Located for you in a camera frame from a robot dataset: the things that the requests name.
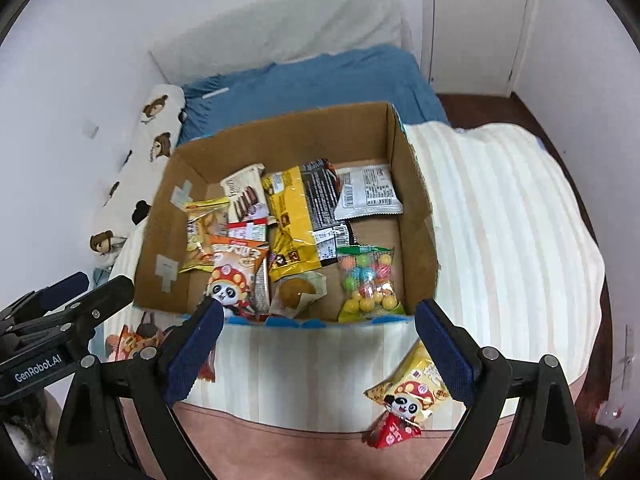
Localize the yellow panda snack bag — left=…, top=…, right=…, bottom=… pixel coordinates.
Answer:
left=364, top=340, right=451, bottom=429

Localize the red small snack packet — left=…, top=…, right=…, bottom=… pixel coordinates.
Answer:
left=362, top=411, right=421, bottom=448

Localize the orange panda snack bag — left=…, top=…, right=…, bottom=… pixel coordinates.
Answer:
left=204, top=235, right=268, bottom=321

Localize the clear egg yolk pastry packet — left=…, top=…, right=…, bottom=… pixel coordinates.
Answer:
left=269, top=271, right=328, bottom=318

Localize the calico cat plush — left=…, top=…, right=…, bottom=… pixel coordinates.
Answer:
left=93, top=306, right=190, bottom=362

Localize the striped cream blanket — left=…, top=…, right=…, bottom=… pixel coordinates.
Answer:
left=103, top=105, right=604, bottom=432

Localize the colourful candy balls bag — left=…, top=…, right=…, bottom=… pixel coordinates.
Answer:
left=337, top=245, right=406, bottom=323

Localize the yellow chips snack bag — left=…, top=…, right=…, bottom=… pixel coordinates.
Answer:
left=180, top=197, right=230, bottom=273

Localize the white red snack bar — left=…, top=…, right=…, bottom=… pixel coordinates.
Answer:
left=227, top=218, right=268, bottom=242

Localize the yellow black snack bag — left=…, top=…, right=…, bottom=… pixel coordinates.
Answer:
left=262, top=166, right=321, bottom=282

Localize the white chocolate stick packet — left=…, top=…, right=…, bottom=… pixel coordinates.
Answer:
left=220, top=164, right=269, bottom=223

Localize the bear print long pillow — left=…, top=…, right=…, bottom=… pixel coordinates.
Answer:
left=89, top=84, right=186, bottom=269

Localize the white barcode snack packet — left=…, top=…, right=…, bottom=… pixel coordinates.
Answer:
left=334, top=164, right=404, bottom=220

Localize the cardboard box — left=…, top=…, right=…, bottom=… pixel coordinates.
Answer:
left=134, top=103, right=438, bottom=323

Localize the black snack packet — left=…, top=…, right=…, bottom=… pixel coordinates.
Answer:
left=299, top=158, right=355, bottom=266

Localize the blue bed sheet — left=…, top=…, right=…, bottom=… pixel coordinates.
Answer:
left=178, top=44, right=448, bottom=144

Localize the grey white pillow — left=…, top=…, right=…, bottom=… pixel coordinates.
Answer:
left=150, top=0, right=412, bottom=86

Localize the white door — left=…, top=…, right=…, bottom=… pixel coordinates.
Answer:
left=430, top=0, right=527, bottom=96

